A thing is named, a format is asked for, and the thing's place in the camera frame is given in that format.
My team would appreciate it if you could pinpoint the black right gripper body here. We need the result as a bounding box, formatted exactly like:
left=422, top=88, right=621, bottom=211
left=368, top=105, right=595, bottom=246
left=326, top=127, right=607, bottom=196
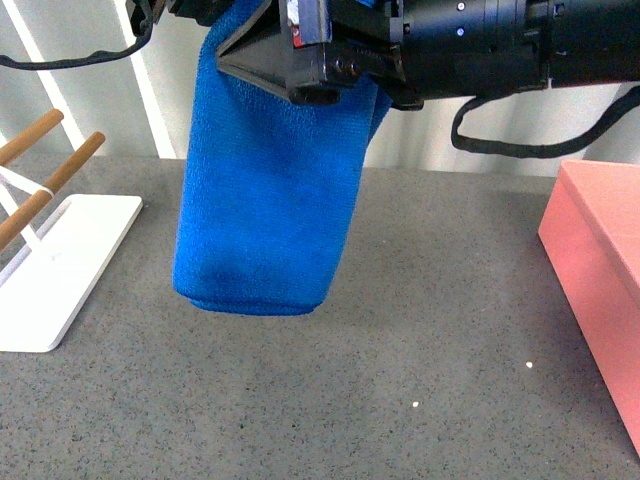
left=279, top=1, right=424, bottom=110

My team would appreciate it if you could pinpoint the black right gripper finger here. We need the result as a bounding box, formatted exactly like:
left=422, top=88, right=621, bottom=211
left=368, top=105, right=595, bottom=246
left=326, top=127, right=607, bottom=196
left=216, top=1, right=370, bottom=105

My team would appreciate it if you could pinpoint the blue microfiber cloth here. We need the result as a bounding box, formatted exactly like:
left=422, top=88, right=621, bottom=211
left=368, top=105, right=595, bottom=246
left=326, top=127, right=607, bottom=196
left=172, top=1, right=391, bottom=316

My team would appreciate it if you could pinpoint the pink rectangular box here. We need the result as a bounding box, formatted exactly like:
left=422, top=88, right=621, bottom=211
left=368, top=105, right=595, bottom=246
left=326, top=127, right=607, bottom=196
left=538, top=160, right=639, bottom=445

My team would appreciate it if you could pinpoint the white towel rack stand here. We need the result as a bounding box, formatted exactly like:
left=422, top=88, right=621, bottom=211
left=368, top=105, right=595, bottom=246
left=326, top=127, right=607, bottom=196
left=1, top=109, right=143, bottom=353

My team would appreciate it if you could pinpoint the black thin cable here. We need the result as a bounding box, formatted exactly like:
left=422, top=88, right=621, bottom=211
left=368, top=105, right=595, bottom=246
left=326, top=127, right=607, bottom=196
left=0, top=0, right=156, bottom=71

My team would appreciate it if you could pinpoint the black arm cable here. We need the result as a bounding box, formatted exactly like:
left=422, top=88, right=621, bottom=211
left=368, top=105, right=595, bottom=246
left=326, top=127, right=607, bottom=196
left=450, top=84, right=640, bottom=160

